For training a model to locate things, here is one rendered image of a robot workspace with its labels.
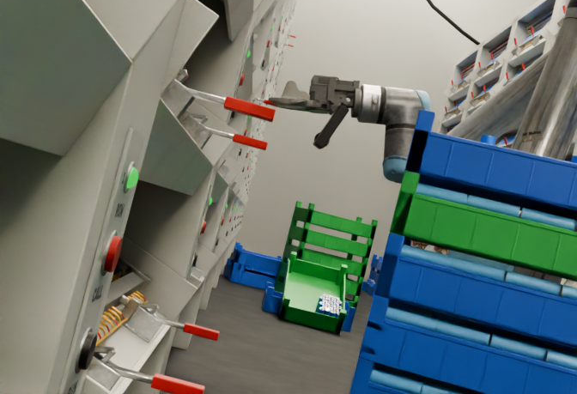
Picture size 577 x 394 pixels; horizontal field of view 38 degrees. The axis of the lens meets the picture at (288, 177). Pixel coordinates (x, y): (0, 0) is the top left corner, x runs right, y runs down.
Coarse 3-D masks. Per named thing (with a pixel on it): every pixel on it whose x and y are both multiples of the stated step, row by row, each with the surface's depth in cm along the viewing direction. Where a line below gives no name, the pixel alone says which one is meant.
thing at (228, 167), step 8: (232, 144) 112; (224, 152) 112; (224, 160) 126; (232, 160) 172; (224, 168) 153; (232, 168) 172; (240, 168) 172; (216, 176) 119; (224, 176) 153; (232, 176) 172; (216, 184) 131; (224, 184) 152; (216, 192) 147; (216, 200) 166
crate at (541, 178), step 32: (416, 128) 105; (416, 160) 105; (448, 160) 104; (480, 160) 103; (512, 160) 103; (544, 160) 102; (480, 192) 110; (512, 192) 102; (544, 192) 102; (576, 192) 101
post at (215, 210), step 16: (272, 16) 174; (256, 32) 173; (256, 48) 173; (256, 64) 173; (240, 128) 172; (224, 192) 172; (208, 208) 171; (208, 224) 171; (208, 240) 171; (192, 304) 171; (192, 320) 170; (176, 336) 170
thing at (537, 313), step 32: (384, 256) 105; (384, 288) 104; (416, 288) 103; (448, 288) 103; (480, 288) 102; (512, 288) 101; (480, 320) 102; (512, 320) 101; (544, 320) 100; (576, 320) 99
